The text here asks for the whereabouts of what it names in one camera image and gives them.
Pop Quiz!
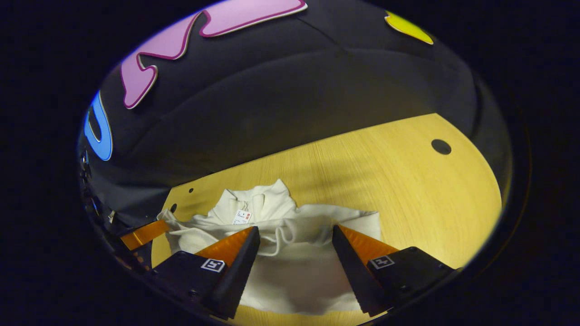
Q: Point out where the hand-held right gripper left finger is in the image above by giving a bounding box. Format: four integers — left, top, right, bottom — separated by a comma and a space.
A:
150, 225, 261, 320

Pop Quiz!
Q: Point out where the white hooded sweatshirt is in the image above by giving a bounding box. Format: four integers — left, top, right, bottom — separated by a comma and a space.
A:
157, 178, 382, 315

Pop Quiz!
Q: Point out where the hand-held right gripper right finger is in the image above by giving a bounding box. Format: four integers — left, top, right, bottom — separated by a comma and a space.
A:
332, 224, 457, 317

